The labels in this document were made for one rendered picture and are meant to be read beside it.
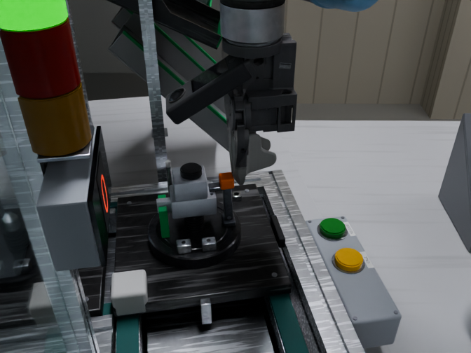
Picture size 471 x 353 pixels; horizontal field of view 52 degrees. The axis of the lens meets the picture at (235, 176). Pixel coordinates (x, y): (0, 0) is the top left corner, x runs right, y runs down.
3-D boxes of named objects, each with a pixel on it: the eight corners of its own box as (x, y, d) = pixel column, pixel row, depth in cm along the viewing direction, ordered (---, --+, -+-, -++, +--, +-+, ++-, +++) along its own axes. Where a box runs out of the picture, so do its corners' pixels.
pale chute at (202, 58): (219, 90, 113) (233, 77, 111) (217, 115, 102) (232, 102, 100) (123, 3, 102) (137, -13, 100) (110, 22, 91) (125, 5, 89)
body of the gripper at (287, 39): (294, 136, 62) (301, 45, 55) (228, 143, 61) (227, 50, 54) (280, 110, 68) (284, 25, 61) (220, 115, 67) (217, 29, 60)
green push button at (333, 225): (338, 225, 78) (340, 216, 77) (347, 241, 75) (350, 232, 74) (315, 227, 78) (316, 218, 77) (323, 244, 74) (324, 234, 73)
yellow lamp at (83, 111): (93, 124, 42) (83, 71, 40) (90, 153, 38) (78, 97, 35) (34, 129, 42) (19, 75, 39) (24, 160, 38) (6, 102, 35)
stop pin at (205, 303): (210, 316, 66) (209, 296, 64) (212, 323, 65) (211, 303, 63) (200, 317, 66) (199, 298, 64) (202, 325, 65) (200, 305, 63)
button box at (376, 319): (340, 241, 83) (345, 213, 79) (394, 344, 66) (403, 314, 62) (301, 246, 82) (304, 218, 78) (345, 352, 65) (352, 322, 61)
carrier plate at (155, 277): (255, 192, 86) (255, 182, 85) (291, 293, 67) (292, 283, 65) (118, 206, 83) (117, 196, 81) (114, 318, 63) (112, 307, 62)
